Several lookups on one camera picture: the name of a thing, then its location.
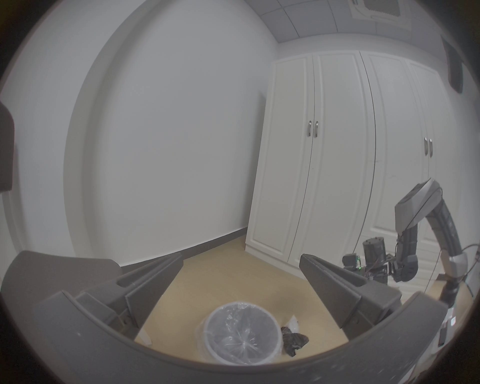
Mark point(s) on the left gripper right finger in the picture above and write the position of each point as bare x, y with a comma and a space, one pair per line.
337, 292

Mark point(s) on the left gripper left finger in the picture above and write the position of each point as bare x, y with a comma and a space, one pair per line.
150, 288

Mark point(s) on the white plastic wrapper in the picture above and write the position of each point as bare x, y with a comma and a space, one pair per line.
291, 324

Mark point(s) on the black plastic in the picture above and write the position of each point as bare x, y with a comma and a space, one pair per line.
294, 339

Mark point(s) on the clear plastic bag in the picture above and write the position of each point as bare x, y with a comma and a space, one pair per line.
243, 330

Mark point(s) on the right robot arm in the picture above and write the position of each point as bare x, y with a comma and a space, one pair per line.
412, 204

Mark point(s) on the white trash bin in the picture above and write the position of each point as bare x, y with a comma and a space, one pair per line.
225, 350

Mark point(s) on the white wardrobe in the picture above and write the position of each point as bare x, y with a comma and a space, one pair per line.
337, 168

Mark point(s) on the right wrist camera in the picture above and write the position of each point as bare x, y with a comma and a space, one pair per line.
350, 260

